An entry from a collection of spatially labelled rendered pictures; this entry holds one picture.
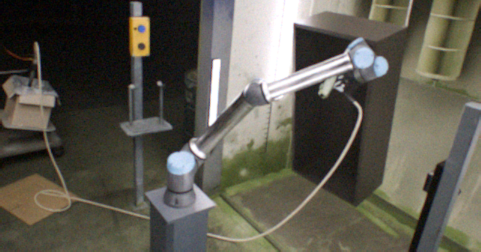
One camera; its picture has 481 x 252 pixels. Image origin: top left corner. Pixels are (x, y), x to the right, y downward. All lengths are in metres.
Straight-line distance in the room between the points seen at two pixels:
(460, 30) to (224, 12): 1.79
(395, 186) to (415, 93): 0.89
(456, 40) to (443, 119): 0.72
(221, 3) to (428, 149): 2.12
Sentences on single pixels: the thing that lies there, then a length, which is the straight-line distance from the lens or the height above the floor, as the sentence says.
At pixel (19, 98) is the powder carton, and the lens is 3.83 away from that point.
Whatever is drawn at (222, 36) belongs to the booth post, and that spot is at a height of 1.44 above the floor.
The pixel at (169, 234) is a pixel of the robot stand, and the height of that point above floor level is 0.52.
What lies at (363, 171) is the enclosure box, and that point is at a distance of 2.59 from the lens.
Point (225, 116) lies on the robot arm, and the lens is 2.08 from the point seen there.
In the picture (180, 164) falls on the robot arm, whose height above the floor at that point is 0.90.
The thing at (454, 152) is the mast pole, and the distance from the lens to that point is 1.26.
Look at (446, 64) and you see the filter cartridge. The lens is 3.31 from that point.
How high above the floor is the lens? 1.94
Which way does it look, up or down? 22 degrees down
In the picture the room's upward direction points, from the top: 6 degrees clockwise
